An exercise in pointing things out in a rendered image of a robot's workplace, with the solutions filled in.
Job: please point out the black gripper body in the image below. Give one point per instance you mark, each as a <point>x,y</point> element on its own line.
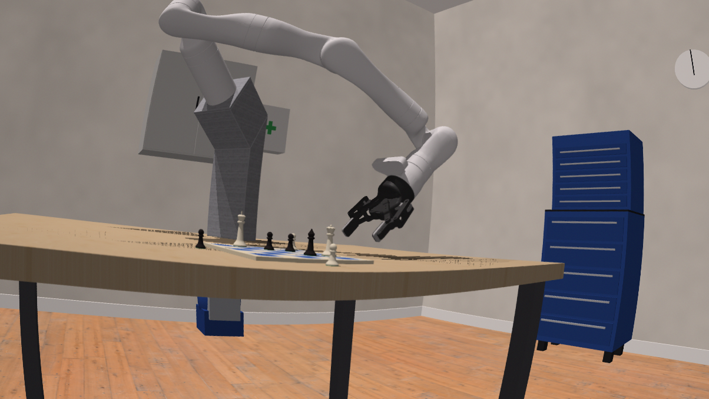
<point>396,190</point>

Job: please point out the blue and cream chessboard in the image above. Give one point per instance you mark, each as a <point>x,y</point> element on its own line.
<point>280,255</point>

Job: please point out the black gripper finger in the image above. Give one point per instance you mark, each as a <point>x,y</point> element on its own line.
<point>362,206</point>
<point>391,221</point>

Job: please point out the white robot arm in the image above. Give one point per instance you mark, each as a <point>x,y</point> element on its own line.
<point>187,19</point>

